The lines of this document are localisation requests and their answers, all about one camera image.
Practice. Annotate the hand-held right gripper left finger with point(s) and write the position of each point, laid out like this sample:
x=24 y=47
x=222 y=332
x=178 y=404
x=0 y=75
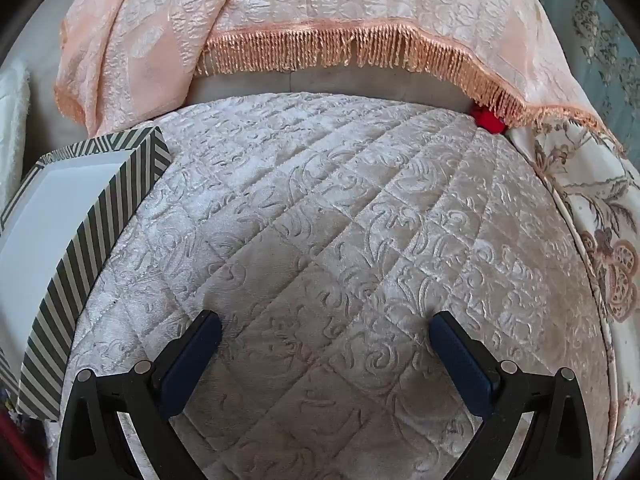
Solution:
x=192 y=360

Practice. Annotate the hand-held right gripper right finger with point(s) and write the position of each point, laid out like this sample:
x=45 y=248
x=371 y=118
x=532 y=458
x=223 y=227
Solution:
x=460 y=365

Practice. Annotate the cream quilted cover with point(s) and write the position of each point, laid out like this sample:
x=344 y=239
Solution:
x=350 y=240

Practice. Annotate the floral print cushion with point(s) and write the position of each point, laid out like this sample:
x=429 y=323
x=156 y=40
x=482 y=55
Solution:
x=600 y=240

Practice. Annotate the small red object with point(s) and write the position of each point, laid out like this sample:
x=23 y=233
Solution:
x=489 y=121

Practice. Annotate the white round fringed pillow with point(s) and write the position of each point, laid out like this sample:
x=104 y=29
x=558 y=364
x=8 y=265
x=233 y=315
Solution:
x=14 y=130

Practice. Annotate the grey sofa backrest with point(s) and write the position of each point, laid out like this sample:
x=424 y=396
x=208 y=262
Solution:
x=340 y=86

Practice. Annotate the pink fringed pillow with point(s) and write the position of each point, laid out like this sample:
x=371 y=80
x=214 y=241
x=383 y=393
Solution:
x=320 y=20

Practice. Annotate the teal floral fabric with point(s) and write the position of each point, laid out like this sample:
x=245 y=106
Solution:
x=595 y=25

